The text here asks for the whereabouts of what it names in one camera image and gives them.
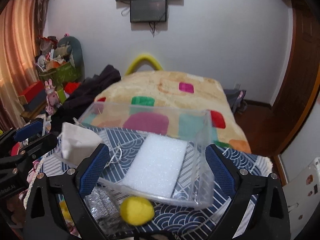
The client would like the clear plastic storage box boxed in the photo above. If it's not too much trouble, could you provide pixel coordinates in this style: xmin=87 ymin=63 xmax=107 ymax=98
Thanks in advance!
xmin=76 ymin=102 xmax=214 ymax=209

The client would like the white foam block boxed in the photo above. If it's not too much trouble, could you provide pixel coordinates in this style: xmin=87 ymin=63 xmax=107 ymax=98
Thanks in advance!
xmin=121 ymin=134 xmax=188 ymax=198

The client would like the silver glitter fabric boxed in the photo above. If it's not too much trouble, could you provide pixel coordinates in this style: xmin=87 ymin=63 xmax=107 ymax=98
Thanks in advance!
xmin=85 ymin=186 xmax=126 ymax=235

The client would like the grey green plush toy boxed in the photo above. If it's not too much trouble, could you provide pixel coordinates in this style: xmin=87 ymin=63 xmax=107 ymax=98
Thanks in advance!
xmin=57 ymin=36 xmax=85 ymax=81

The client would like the beige patterned fleece blanket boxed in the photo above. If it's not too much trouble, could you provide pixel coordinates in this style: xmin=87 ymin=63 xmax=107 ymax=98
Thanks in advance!
xmin=79 ymin=71 xmax=251 ymax=153

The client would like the brown wooden door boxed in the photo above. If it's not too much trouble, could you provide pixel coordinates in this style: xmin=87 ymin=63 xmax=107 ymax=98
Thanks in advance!
xmin=270 ymin=0 xmax=319 ymax=156

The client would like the white sliding wardrobe door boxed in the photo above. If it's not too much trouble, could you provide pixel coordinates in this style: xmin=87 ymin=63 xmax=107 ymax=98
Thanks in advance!
xmin=280 ymin=99 xmax=320 ymax=181

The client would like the blue white patterned cloth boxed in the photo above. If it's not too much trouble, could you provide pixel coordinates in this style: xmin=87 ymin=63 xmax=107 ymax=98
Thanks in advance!
xmin=23 ymin=126 xmax=273 ymax=240

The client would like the yellow curved pool noodle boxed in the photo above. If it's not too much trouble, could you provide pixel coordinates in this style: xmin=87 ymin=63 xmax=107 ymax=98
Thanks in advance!
xmin=125 ymin=54 xmax=163 ymax=76

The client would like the red cloth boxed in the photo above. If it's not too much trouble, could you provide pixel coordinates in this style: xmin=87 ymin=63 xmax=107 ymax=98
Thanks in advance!
xmin=63 ymin=82 xmax=81 ymax=95

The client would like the red and grey box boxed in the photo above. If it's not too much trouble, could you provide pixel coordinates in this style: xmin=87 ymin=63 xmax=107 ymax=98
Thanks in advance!
xmin=18 ymin=81 xmax=46 ymax=112

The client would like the pile of black clothes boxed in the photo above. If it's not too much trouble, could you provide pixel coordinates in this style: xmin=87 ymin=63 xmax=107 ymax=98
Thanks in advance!
xmin=50 ymin=64 xmax=121 ymax=135

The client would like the green box of clutter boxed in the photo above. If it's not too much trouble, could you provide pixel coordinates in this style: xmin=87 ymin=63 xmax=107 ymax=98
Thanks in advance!
xmin=35 ymin=36 xmax=79 ymax=86

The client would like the pink rabbit doll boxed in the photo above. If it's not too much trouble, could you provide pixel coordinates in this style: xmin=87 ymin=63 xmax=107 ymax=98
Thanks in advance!
xmin=44 ymin=79 xmax=61 ymax=115

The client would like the orange curtain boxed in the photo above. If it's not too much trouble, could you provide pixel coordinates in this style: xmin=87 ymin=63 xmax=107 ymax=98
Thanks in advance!
xmin=1 ymin=0 xmax=49 ymax=131

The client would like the small black wall monitor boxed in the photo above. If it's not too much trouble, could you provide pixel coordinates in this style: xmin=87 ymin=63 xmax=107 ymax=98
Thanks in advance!
xmin=130 ymin=0 xmax=168 ymax=23

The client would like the yellow pompom ball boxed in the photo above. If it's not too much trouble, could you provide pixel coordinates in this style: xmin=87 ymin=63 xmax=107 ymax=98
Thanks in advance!
xmin=120 ymin=196 xmax=155 ymax=226

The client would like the grey bag on floor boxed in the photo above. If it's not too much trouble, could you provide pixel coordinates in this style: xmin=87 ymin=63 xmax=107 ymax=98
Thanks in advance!
xmin=223 ymin=89 xmax=248 ymax=114

